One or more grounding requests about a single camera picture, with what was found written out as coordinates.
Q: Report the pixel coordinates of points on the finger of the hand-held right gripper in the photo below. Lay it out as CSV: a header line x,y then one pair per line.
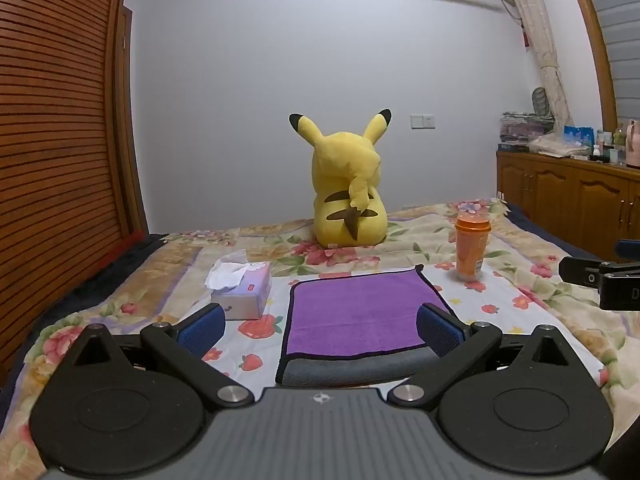
x,y
580,271
628,249

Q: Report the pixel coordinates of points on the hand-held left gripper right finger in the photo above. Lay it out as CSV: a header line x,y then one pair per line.
x,y
437,329

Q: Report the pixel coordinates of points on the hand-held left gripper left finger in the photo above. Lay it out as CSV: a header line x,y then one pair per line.
x,y
202,331

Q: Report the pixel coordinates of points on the purple and grey towel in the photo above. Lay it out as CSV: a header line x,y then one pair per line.
x,y
357,310

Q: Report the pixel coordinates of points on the purple tissue box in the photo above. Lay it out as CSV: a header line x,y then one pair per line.
x,y
242,292

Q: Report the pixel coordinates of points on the floral bed blanket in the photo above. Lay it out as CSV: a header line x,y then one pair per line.
x,y
150,285

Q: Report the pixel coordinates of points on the wooden cabinet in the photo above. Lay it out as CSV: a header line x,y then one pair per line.
x,y
565,192

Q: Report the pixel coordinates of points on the orange plastic cup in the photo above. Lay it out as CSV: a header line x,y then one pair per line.
x,y
471,250

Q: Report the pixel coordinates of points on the pink bottle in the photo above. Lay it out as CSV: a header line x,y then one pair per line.
x,y
633,144

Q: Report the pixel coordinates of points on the green glass bottle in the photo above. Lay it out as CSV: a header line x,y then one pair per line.
x,y
619,139

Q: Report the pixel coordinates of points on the blue printed box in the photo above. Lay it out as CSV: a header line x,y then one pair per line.
x,y
578,136

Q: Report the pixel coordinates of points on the clear plastic bag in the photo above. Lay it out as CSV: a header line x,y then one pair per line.
x,y
557,145

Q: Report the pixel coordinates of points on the stack of folded clothes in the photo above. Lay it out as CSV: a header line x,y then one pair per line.
x,y
522,129

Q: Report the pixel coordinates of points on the yellow plush toy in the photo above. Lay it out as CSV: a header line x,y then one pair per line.
x,y
347,185

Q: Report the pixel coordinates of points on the window blind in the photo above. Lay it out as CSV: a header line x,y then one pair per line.
x,y
617,25

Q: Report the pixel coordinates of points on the beige patterned curtain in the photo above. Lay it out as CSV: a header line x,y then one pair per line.
x,y
537,30

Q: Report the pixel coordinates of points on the wooden louvered wardrobe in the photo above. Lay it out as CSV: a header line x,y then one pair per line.
x,y
55,135

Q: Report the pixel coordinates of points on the wooden window frame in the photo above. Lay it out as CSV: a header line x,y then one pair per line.
x,y
595,45

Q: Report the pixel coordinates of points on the white wall switch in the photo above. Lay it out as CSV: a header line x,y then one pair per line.
x,y
422,121

